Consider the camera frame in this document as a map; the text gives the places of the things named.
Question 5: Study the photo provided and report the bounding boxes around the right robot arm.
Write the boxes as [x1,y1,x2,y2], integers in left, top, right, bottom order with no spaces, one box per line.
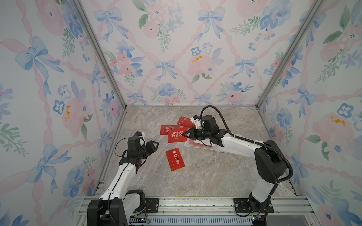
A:
[183,105,293,214]

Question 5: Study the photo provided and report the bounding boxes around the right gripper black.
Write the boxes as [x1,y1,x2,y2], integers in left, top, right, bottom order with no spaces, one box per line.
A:
[182,126,212,140]

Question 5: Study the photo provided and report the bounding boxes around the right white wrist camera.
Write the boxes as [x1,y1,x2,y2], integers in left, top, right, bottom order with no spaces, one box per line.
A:
[190,115,202,129]

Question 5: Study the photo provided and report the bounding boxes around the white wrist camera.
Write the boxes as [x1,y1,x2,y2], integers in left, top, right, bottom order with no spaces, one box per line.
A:
[190,115,202,129]
[134,131,145,140]

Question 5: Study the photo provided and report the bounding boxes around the red card 100 percent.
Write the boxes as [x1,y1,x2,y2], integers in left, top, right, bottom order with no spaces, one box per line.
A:
[166,148,185,171]

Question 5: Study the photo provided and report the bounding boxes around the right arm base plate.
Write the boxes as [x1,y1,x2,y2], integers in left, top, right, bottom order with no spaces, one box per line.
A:
[233,197,274,214]

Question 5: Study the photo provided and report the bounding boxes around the aluminium front rail frame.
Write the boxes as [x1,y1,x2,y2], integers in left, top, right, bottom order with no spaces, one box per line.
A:
[74,196,321,226]

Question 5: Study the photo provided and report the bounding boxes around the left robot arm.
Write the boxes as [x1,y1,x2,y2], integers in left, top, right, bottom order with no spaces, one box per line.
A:
[87,132,159,226]

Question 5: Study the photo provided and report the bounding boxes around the left aluminium corner post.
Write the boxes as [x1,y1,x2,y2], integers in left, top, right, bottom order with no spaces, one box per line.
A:
[70,0,126,110]

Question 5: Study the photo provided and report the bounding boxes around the red card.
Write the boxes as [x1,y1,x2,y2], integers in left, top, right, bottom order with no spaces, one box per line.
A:
[177,117,195,129]
[160,125,180,136]
[167,128,188,143]

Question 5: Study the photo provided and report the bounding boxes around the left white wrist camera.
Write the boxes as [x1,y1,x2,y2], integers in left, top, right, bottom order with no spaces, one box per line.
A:
[134,131,145,140]

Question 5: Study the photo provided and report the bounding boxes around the aluminium corner post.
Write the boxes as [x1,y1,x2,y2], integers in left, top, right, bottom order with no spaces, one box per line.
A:
[255,0,325,110]
[70,0,126,110]

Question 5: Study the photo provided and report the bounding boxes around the right aluminium corner post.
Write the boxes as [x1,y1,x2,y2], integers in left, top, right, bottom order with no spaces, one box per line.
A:
[255,0,325,110]

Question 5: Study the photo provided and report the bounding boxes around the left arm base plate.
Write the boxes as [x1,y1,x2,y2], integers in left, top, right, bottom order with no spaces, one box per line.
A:
[134,198,159,214]

